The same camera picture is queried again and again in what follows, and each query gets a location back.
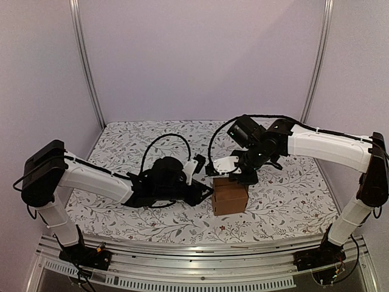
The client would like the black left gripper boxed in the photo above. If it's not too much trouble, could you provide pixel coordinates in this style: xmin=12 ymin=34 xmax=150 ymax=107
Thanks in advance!
xmin=155 ymin=179 xmax=214 ymax=207

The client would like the brown cardboard box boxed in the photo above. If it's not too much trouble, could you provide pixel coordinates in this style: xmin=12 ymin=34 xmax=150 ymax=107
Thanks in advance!
xmin=212 ymin=178 xmax=249 ymax=216

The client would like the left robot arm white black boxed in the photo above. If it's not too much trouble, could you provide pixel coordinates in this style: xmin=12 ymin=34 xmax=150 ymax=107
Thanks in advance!
xmin=13 ymin=140 xmax=213 ymax=264

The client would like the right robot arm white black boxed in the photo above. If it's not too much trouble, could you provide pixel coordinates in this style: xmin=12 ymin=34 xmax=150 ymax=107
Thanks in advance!
xmin=227 ymin=115 xmax=388 ymax=265

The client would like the floral patterned table mat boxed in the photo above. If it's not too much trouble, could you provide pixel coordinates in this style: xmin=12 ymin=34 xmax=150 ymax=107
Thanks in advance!
xmin=66 ymin=120 xmax=338 ymax=245

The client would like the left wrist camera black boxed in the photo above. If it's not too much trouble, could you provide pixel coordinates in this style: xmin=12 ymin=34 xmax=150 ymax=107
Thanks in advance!
xmin=182 ymin=154 xmax=206 ymax=186

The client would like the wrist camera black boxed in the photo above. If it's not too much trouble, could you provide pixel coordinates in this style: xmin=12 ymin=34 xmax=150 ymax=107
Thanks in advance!
xmin=182 ymin=154 xmax=206 ymax=186
xmin=205 ymin=156 xmax=241 ymax=176

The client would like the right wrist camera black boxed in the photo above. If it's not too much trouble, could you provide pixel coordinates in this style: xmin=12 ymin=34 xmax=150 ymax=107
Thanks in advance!
xmin=205 ymin=156 xmax=241 ymax=176

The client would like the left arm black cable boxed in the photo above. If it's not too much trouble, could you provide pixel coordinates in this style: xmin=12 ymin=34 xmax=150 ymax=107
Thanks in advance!
xmin=141 ymin=133 xmax=192 ymax=174

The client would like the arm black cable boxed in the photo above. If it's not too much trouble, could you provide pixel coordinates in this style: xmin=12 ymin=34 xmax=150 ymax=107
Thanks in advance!
xmin=141 ymin=133 xmax=192 ymax=174
xmin=207 ymin=114 xmax=371 ymax=167

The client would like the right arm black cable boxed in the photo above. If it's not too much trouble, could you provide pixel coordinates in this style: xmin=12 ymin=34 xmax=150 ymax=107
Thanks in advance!
xmin=207 ymin=114 xmax=371 ymax=167

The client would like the front aluminium rail base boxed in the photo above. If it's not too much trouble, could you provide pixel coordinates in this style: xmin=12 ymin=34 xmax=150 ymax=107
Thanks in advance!
xmin=26 ymin=234 xmax=380 ymax=292

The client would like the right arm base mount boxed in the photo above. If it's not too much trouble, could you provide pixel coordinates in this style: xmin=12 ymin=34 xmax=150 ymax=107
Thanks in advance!
xmin=293 ymin=239 xmax=346 ymax=271

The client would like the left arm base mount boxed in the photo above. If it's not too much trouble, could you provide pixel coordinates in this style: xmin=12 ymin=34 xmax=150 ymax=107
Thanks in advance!
xmin=57 ymin=229 xmax=112 ymax=271

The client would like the right aluminium frame post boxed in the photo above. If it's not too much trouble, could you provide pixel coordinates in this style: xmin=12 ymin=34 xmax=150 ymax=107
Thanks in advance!
xmin=300 ymin=0 xmax=334 ymax=123

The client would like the aluminium frame post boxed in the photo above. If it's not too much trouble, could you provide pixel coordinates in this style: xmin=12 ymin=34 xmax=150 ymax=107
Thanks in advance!
xmin=69 ymin=0 xmax=106 ymax=130
xmin=300 ymin=0 xmax=334 ymax=123

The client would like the left aluminium frame post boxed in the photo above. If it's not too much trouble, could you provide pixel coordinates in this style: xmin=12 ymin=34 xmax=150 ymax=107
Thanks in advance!
xmin=69 ymin=0 xmax=106 ymax=130

